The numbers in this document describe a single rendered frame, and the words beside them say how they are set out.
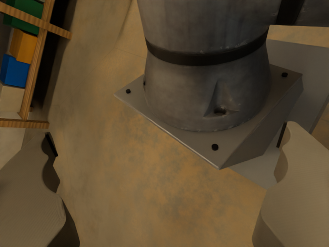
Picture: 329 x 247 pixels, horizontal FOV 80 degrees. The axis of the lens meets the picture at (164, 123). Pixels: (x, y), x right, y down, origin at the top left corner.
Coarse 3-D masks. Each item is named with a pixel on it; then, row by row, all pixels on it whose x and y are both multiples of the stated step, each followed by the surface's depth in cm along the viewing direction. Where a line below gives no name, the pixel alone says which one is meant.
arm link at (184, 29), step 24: (144, 0) 19; (168, 0) 17; (192, 0) 16; (216, 0) 16; (240, 0) 16; (264, 0) 15; (288, 0) 14; (144, 24) 22; (168, 24) 19; (192, 24) 18; (216, 24) 17; (240, 24) 18; (264, 24) 19; (288, 24) 17; (168, 48) 21; (192, 48) 19; (216, 48) 19
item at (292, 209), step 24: (288, 144) 9; (312, 144) 9; (288, 168) 8; (312, 168) 8; (288, 192) 7; (312, 192) 7; (264, 216) 6; (288, 216) 6; (312, 216) 6; (264, 240) 6; (288, 240) 5; (312, 240) 5
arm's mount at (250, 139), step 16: (272, 80) 30; (288, 80) 30; (128, 96) 33; (272, 96) 28; (288, 96) 31; (144, 112) 30; (272, 112) 28; (288, 112) 39; (160, 128) 28; (176, 128) 27; (240, 128) 25; (256, 128) 26; (272, 128) 35; (192, 144) 25; (208, 144) 24; (224, 144) 24; (240, 144) 24; (256, 144) 31; (208, 160) 23; (224, 160) 23; (240, 160) 28
